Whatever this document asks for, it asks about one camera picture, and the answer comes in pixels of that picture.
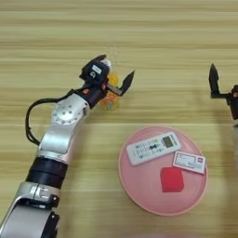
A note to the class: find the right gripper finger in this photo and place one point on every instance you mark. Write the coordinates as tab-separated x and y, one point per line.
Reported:
214	82

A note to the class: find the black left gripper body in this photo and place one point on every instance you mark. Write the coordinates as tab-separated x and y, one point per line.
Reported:
93	94

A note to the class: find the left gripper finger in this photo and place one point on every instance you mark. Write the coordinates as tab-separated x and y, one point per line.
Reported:
127	83
99	58

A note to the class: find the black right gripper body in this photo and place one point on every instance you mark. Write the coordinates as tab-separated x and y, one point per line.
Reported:
234	102

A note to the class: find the orange juice bottle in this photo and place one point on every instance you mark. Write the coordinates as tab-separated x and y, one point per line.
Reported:
112	99

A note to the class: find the white remote control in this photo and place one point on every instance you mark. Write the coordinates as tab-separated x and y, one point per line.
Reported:
152	148

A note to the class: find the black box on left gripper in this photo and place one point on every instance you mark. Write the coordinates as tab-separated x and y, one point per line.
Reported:
94	72

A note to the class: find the white card with red logo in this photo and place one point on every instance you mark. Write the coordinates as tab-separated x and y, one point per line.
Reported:
189	161

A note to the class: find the red cube block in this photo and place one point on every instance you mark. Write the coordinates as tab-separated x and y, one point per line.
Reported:
172	180

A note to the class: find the pink round plate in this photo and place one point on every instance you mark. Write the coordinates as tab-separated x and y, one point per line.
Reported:
139	186

